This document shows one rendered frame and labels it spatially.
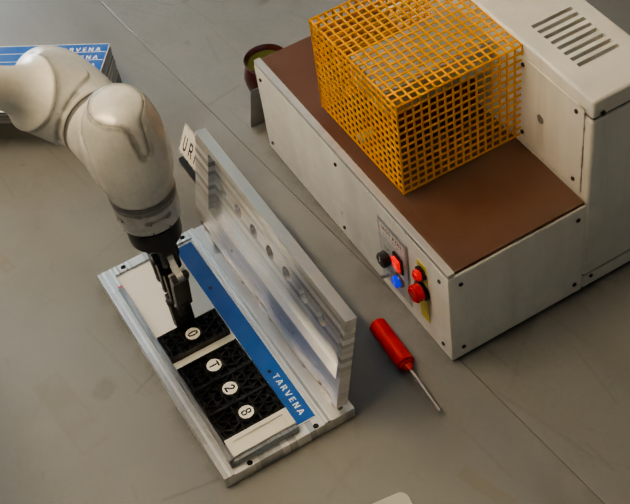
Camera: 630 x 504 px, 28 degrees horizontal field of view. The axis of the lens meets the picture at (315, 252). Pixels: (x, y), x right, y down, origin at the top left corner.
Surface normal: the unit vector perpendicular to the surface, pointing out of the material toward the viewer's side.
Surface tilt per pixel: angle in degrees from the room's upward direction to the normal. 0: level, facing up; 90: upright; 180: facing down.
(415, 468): 0
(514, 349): 0
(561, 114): 90
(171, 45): 0
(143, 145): 81
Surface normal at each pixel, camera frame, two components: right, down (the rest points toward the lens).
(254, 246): -0.86, 0.31
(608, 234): 0.50, 0.62
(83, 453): -0.11, -0.65
